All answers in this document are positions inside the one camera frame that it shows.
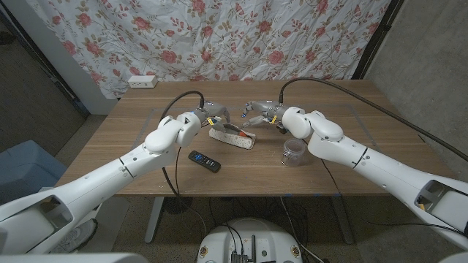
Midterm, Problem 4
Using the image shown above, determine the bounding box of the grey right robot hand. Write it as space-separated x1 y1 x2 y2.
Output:
241 100 293 134

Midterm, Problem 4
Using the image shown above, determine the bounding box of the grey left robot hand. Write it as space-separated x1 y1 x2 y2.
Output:
193 101 232 133

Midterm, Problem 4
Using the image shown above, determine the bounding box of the cream dotted pen bag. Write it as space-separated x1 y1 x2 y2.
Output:
208 123 257 150

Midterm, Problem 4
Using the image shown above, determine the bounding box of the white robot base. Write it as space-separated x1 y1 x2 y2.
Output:
197 218 303 263

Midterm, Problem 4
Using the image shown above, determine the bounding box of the clear plastic cup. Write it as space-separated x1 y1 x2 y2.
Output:
280 137 308 168

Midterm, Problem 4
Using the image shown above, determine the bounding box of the black TV remote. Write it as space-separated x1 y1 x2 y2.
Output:
188 150 222 174

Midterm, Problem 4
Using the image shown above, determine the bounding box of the floral fabric backdrop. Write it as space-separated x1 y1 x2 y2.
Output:
25 0 391 99

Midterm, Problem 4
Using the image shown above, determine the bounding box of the white power strip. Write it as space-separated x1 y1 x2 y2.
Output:
127 75 159 89

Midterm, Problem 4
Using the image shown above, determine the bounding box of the black round floor disc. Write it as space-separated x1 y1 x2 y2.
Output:
163 197 194 215

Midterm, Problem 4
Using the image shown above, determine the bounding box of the white table leg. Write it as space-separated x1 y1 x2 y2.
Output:
144 197 165 244

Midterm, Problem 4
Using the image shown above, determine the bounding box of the black stand pole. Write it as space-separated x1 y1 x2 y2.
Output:
351 0 405 80

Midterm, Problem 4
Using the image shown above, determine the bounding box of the grey table leg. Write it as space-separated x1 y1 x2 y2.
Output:
331 196 355 245

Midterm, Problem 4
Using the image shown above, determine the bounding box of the grey sneaker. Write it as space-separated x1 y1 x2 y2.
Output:
50 218 99 253

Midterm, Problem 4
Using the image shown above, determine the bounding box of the blue plastic bin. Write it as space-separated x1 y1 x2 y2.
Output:
0 140 68 205

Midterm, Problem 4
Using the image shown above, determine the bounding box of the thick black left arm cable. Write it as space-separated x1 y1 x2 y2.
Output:
159 90 208 235

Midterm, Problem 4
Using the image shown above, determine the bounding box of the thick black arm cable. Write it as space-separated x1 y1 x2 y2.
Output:
278 77 468 164
159 90 208 235

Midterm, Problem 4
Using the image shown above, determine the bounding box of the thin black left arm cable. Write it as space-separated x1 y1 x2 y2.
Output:
173 147 184 200

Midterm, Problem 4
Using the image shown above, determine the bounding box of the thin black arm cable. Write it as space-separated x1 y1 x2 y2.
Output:
320 159 465 235
173 147 184 200

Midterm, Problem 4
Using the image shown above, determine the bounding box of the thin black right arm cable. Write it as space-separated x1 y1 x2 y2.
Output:
320 159 465 235

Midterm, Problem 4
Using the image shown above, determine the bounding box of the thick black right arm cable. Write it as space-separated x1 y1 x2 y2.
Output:
278 77 468 164

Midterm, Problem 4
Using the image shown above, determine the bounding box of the white floor cable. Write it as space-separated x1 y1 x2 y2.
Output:
279 197 325 263

